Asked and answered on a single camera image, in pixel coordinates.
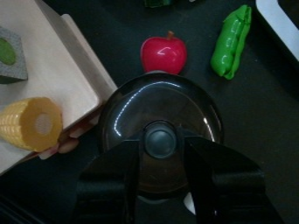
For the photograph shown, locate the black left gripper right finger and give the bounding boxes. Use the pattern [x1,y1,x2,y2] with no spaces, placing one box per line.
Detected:
[183,135,286,224]

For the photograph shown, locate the yellow toy corn piece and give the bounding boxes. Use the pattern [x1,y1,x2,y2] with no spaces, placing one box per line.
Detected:
[0,96,64,152]

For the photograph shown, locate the red toy apple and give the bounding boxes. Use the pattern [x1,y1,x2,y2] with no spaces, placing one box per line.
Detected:
[139,30,189,75]

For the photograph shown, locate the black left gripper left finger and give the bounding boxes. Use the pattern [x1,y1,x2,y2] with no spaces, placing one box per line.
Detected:
[71,139,140,224]

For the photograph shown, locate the white round plate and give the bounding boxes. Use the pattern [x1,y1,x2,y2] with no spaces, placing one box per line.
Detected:
[181,192,197,216]

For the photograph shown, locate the green toy pea pod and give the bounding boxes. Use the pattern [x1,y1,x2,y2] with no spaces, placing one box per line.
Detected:
[210,3,254,81]

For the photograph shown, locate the green toy vegetable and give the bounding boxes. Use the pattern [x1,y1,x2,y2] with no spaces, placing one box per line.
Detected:
[144,0,173,9]

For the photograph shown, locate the grey cube with green circle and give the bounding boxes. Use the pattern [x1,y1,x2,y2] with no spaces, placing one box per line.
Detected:
[0,25,29,85]

